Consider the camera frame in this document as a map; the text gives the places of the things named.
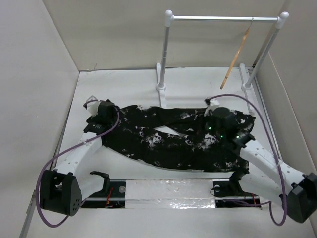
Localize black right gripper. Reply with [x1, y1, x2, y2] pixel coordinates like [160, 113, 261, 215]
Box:
[189, 110, 225, 138]

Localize black white patterned trousers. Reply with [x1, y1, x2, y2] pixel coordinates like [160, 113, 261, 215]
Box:
[102, 105, 255, 173]

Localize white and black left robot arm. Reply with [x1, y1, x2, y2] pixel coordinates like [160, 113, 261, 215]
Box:
[36, 97, 120, 216]

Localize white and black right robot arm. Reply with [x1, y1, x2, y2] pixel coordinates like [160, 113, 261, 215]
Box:
[204, 106, 317, 223]

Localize wooden clothes hanger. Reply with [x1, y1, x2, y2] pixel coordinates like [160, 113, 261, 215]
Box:
[220, 19, 254, 90]

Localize white metal clothes rack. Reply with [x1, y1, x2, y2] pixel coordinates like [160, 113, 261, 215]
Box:
[156, 10, 289, 108]

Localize silver foil tape strip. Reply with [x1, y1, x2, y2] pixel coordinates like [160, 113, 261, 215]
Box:
[125, 179, 215, 209]

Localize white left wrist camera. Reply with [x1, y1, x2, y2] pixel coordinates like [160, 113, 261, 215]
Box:
[83, 95, 100, 116]

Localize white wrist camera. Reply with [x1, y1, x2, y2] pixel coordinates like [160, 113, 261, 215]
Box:
[83, 95, 100, 116]
[204, 98, 220, 117]

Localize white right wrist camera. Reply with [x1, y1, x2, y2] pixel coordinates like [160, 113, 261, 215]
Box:
[204, 98, 220, 117]

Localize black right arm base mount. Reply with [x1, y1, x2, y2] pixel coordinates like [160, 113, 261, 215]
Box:
[210, 179, 261, 208]

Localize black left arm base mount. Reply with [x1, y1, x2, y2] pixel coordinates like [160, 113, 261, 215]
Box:
[81, 180, 126, 209]

